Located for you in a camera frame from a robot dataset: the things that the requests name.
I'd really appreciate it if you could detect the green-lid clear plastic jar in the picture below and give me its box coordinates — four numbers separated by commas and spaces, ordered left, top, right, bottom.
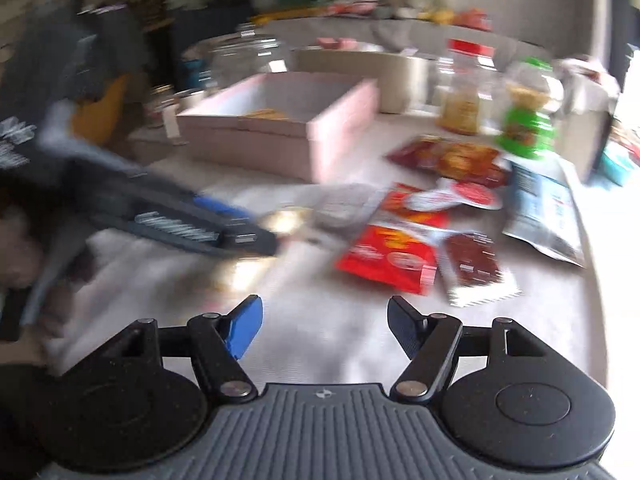
494, 57, 564, 162

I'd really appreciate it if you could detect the teal container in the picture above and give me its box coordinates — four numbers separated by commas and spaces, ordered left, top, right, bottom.
599, 139, 640, 187

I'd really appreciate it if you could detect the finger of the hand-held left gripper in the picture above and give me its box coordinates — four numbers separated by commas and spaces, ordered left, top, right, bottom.
125, 172, 258, 223
92, 210, 281, 261

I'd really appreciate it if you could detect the beige box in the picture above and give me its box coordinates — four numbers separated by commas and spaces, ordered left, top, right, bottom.
294, 47, 437, 114

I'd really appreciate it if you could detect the blue and white snack bag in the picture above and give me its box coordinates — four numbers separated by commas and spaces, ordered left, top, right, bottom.
501, 156, 587, 269

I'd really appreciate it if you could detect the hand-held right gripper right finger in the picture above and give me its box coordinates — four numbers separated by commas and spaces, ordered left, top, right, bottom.
387, 296, 562, 404

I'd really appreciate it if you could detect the grey and white cloth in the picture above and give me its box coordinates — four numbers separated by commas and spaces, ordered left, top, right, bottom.
554, 56, 622, 98

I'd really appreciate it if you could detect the red-lid clear plastic jar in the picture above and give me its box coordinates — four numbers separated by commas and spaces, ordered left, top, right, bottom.
436, 38, 497, 137

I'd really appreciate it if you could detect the dark cloth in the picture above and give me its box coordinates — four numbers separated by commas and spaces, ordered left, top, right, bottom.
75, 2, 153, 78

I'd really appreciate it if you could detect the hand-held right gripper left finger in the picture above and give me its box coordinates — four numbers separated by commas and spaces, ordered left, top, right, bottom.
87, 296, 264, 404

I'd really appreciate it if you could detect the large red snack packet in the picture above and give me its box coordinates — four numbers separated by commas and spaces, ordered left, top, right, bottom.
334, 182, 452, 297

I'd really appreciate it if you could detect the pink cardboard box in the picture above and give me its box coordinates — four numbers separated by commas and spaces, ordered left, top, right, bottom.
176, 72, 380, 184

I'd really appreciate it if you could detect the red egg snack packet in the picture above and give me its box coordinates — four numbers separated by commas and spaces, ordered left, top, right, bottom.
386, 134, 512, 189

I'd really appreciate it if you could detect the yellow chair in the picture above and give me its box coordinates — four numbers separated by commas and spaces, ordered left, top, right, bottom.
71, 74, 129, 147

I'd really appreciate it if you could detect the clear packet of dark red snack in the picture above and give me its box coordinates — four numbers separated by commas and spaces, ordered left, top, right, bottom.
439, 231, 520, 309

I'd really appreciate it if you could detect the large clear glass jar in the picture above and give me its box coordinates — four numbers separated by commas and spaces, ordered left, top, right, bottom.
209, 34, 292, 97

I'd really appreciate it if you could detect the clear plastic packet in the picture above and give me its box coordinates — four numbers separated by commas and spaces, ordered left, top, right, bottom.
309, 185, 387, 232

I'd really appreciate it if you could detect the dark shelving unit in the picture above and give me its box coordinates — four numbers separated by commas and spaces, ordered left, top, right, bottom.
129, 0, 252, 92

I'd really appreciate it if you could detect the white and red round packet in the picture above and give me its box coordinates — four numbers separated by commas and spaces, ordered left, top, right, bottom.
404, 177, 504, 212

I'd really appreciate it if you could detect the row of colourful packets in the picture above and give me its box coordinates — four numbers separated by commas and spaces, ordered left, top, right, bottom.
324, 0, 494, 32

